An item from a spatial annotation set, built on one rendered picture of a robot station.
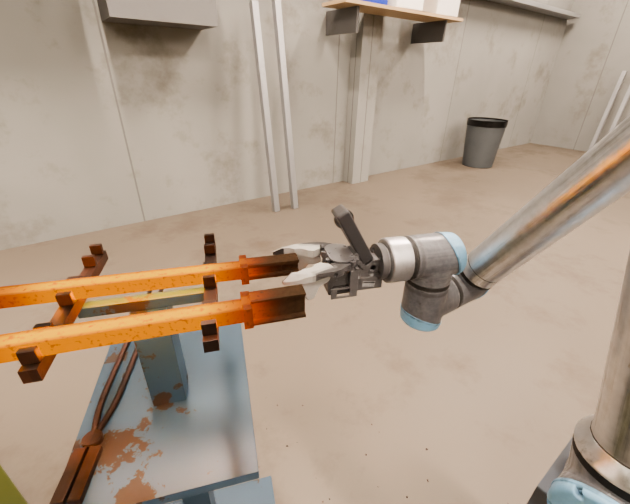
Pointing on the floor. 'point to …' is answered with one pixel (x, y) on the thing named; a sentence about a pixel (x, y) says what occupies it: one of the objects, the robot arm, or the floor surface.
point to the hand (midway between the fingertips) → (281, 262)
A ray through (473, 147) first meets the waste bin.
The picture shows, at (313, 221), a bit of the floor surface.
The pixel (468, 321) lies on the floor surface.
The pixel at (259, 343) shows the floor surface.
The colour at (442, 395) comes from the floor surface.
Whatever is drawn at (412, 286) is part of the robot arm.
